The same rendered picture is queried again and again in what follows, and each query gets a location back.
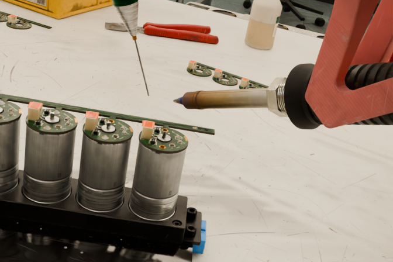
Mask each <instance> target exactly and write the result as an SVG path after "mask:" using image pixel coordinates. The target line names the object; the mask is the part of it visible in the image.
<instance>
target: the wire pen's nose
mask: <svg viewBox="0 0 393 262"><path fill-rule="evenodd" d="M114 7H115V9H116V11H117V13H118V15H119V17H120V18H121V20H122V22H123V24H124V25H125V27H126V29H127V31H128V32H129V34H130V35H131V36H136V35H137V20H138V7H139V0H138V1H137V2H136V3H133V4H131V5H127V6H114Z"/></svg>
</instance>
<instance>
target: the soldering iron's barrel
mask: <svg viewBox="0 0 393 262"><path fill-rule="evenodd" d="M286 80H287V78H286V77H280V78H275V80H274V81H273V82H272V83H271V85H270V86H269V87H268V88H252V89H229V90H217V91H194V92H186V93H185V94H184V95H183V97H182V104H183V106H184V107H185V108H186V109H198V110H203V109H237V108H268V110H269V111H270V112H272V113H274V114H276V115H278V116H279V117H288V115H287V112H286V110H285V104H284V87H285V82H286Z"/></svg>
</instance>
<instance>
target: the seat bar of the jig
mask: <svg viewBox="0 0 393 262"><path fill-rule="evenodd" d="M77 185H78V179H75V178H72V182H71V195H70V196H69V197H68V198H67V199H66V200H65V201H62V202H59V203H56V204H38V203H35V202H32V201H30V200H28V199H27V198H25V196H24V195H23V194H22V192H23V170H19V174H18V186H17V187H16V188H15V189H14V190H13V191H11V192H8V193H5V194H2V195H0V216H4V217H9V218H16V219H23V220H30V221H35V222H42V223H49V224H54V225H61V226H68V227H76V228H80V229H87V230H94V231H99V232H106V233H113V234H117V235H125V236H132V237H139V238H144V239H151V240H158V241H162V242H170V243H177V244H182V243H183V240H184V234H185V228H186V219H187V202H188V197H187V196H180V195H178V198H177V204H176V207H175V213H174V216H173V217H171V218H169V219H167V220H163V221H149V220H144V219H142V218H139V217H137V216H136V215H134V214H133V213H132V212H131V211H130V209H129V203H130V195H131V190H132V188H129V187H125V192H124V197H123V205H122V206H121V207H120V208H119V209H117V210H115V211H112V212H107V213H98V212H91V211H88V210H86V209H84V208H82V207H80V206H79V204H78V203H77V201H76V197H77Z"/></svg>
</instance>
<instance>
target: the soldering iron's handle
mask: <svg viewBox="0 0 393 262"><path fill-rule="evenodd" d="M314 66H315V65H314V64H312V63H306V64H298V65H296V66H295V67H294V68H293V69H292V70H291V71H290V73H289V74H288V77H287V80H286V82H285V87H284V104H285V110H286V112H287V115H288V117H289V119H290V121H291V122H292V124H293V125H295V126H296V127H297V128H299V129H305V130H312V129H316V128H317V127H319V126H320V125H322V124H323V123H322V122H321V121H320V119H319V118H318V117H317V115H316V114H315V112H314V111H313V110H312V108H311V107H310V106H309V104H308V103H307V101H306V99H305V93H306V90H307V87H308V84H309V81H310V79H311V75H312V71H313V68H314ZM392 77H393V62H390V63H389V62H387V63H372V64H360V65H359V64H357V65H351V66H350V67H349V69H348V72H347V74H346V76H345V79H344V81H345V84H346V86H347V88H349V89H350V90H355V89H359V88H362V87H365V86H368V85H371V84H374V83H376V82H380V81H383V80H387V79H389V78H392ZM348 125H393V113H389V114H386V115H381V116H378V117H374V118H370V119H366V120H362V121H359V122H355V123H351V124H348Z"/></svg>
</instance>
